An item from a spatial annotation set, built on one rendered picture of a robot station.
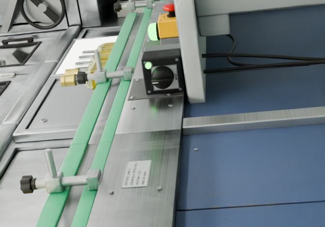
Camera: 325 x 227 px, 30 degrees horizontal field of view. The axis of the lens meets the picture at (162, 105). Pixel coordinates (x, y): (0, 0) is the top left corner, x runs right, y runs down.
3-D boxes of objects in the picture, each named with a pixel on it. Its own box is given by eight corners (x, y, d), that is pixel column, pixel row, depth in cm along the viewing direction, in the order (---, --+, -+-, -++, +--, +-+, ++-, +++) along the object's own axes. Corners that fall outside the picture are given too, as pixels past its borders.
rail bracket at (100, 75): (136, 75, 141) (80, 80, 143) (131, 45, 138) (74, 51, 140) (134, 81, 137) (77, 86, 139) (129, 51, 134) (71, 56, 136)
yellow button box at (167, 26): (191, 37, 156) (162, 39, 156) (188, 8, 153) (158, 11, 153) (190, 46, 149) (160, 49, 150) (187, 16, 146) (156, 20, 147)
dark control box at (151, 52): (187, 77, 131) (149, 80, 132) (184, 42, 127) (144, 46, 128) (186, 92, 123) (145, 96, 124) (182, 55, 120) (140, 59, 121)
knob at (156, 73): (175, 85, 123) (174, 91, 120) (153, 87, 123) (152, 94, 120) (172, 64, 121) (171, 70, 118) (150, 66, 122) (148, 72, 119)
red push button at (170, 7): (165, 16, 152) (163, 3, 151) (180, 14, 152) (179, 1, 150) (163, 21, 149) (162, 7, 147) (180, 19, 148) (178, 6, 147)
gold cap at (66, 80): (77, 87, 182) (63, 89, 182) (78, 78, 184) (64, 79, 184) (74, 81, 179) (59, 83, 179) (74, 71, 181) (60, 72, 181)
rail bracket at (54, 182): (106, 179, 99) (27, 185, 101) (98, 140, 96) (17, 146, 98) (102, 192, 96) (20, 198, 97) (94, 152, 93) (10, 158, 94)
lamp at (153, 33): (161, 37, 155) (150, 37, 155) (159, 20, 153) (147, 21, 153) (160, 42, 151) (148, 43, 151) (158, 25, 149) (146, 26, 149)
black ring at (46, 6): (71, 24, 286) (27, 29, 289) (62, -21, 278) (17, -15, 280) (68, 27, 282) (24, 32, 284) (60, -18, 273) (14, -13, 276)
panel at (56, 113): (151, 37, 260) (74, 45, 264) (150, 31, 259) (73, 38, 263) (125, 134, 178) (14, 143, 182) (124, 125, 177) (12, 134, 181)
